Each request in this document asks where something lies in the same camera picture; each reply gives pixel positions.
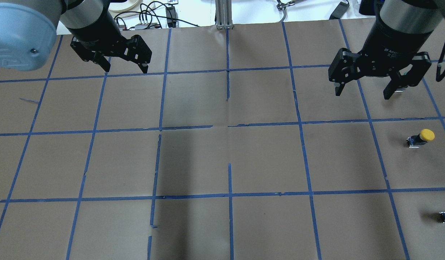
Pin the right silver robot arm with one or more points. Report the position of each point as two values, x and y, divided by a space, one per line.
410 16

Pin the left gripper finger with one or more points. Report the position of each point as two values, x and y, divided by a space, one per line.
143 67

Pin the aluminium frame post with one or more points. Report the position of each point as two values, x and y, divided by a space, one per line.
223 15

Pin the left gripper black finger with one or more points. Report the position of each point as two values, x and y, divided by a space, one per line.
103 63

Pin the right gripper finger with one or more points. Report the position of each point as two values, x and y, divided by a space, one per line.
394 85

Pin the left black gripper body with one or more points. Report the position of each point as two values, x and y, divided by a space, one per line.
95 35

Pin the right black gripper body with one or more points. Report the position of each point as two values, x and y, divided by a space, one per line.
389 40

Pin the yellow push button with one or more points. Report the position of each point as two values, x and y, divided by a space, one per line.
423 137

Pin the black power adapter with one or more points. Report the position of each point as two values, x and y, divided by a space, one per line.
340 10

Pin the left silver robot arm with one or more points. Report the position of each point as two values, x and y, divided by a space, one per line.
28 32

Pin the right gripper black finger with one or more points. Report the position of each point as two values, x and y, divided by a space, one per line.
339 87

